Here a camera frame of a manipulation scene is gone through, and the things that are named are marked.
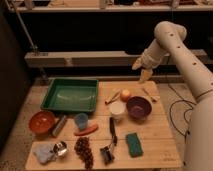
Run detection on purple bowl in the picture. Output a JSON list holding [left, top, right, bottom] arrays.
[[126, 96, 152, 120]]

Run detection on small metal cup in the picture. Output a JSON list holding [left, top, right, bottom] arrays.
[[53, 141, 68, 157]]

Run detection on black handled spatula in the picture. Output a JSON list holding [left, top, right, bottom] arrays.
[[100, 117, 118, 165]]

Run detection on green plastic tray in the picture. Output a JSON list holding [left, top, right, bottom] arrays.
[[41, 78, 99, 113]]

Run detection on orange carrot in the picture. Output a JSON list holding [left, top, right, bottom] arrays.
[[74, 124, 98, 136]]

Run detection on yellow banana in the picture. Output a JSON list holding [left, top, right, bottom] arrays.
[[105, 89, 120, 105]]

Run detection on orange bowl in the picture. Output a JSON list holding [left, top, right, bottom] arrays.
[[28, 111, 55, 134]]

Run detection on white paper cup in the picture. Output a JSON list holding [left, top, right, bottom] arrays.
[[109, 101, 126, 120]]

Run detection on light blue cloth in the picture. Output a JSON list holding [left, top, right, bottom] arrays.
[[33, 144, 56, 165]]

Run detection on blue plastic cup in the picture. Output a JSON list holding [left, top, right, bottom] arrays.
[[74, 113, 88, 130]]

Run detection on metal shelf rail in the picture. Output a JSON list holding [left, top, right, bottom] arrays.
[[24, 49, 210, 69]]

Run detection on small wooden utensil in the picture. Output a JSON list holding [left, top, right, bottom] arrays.
[[141, 88, 157, 103]]

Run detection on green sponge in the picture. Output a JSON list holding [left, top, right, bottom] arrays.
[[125, 133, 143, 157]]

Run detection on bunch of dark grapes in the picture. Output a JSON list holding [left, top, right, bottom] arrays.
[[74, 137, 94, 170]]

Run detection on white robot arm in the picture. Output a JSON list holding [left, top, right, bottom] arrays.
[[132, 21, 213, 171]]

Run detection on black floor cables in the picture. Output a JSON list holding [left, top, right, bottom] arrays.
[[168, 83, 198, 138]]

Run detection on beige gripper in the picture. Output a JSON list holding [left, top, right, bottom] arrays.
[[132, 55, 157, 83]]

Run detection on orange round fruit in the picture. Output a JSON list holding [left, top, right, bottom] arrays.
[[120, 89, 131, 102]]

